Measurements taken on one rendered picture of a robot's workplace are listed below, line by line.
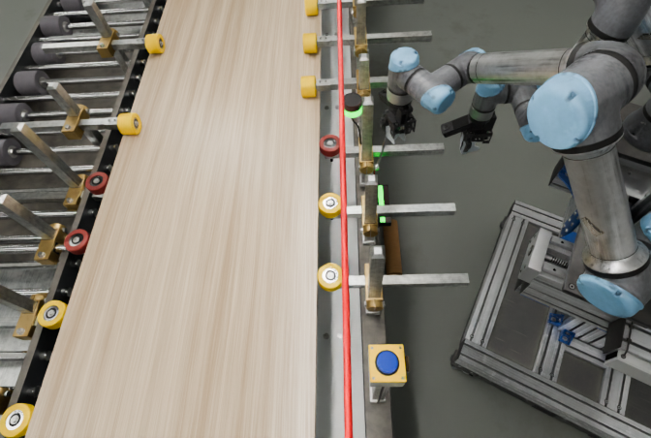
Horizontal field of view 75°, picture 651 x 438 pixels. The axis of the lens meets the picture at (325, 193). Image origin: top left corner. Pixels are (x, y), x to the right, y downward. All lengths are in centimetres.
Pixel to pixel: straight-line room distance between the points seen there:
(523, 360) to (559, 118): 138
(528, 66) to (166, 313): 115
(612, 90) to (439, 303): 158
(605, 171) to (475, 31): 270
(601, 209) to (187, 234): 113
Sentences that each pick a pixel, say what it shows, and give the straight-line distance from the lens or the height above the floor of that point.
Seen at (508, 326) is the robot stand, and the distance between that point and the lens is 206.
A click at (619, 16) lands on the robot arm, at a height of 149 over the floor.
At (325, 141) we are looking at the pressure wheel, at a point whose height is 90.
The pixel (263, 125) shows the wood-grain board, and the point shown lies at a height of 90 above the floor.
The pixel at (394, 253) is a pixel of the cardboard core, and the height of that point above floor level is 8.
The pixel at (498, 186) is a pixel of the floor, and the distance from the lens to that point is 262.
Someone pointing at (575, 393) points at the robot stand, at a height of 23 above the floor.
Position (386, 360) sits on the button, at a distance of 89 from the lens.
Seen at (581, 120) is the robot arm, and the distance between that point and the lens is 81.
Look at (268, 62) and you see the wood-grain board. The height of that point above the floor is 90.
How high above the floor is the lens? 210
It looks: 58 degrees down
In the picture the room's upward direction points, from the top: 7 degrees counter-clockwise
